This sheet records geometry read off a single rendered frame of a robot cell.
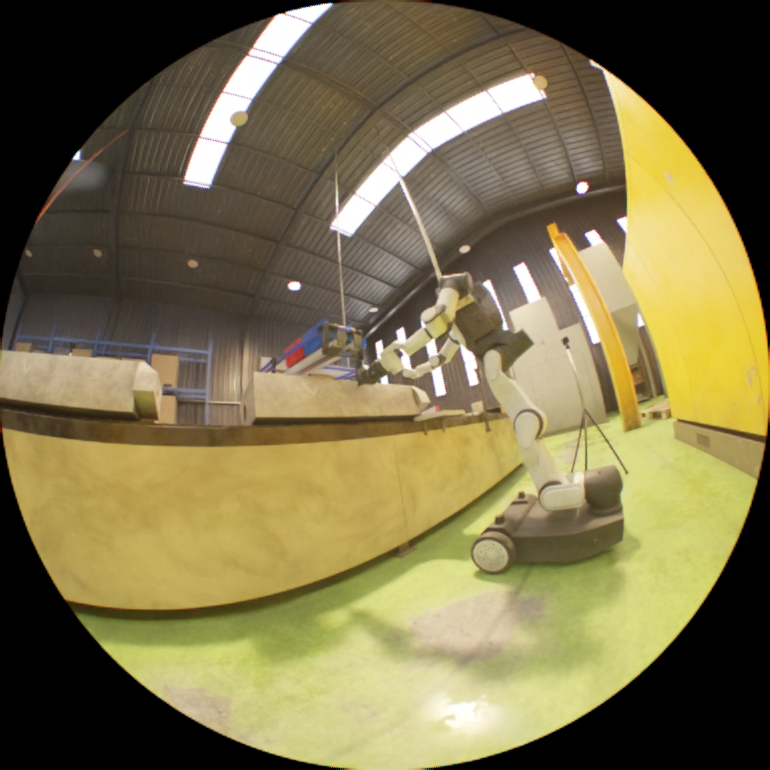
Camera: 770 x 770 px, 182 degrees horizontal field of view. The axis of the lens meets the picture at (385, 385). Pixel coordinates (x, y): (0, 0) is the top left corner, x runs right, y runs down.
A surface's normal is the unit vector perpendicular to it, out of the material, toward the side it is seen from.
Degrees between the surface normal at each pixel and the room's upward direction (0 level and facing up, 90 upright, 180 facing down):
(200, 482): 90
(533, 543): 90
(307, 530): 90
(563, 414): 90
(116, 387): 80
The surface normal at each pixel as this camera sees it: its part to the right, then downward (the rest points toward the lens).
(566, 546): -0.69, -0.07
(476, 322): -0.28, -0.18
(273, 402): 0.64, -0.43
